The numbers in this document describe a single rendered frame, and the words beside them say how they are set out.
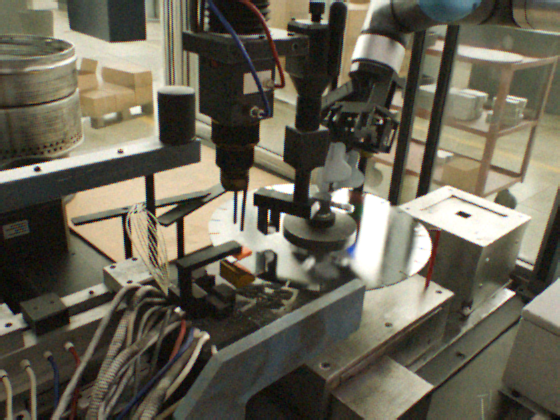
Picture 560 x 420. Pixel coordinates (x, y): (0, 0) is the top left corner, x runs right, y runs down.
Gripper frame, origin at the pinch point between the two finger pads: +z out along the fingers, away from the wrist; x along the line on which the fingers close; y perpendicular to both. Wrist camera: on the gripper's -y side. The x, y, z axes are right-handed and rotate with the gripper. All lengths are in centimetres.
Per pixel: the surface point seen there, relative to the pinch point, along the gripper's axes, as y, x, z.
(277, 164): -55, 42, -11
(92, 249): -48, -7, 23
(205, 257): 2.7, -20.5, 13.6
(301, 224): 1.2, -3.8, 5.6
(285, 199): 4.4, -12.1, 3.4
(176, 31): -96, 22, -42
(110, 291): -16.2, -19.9, 23.7
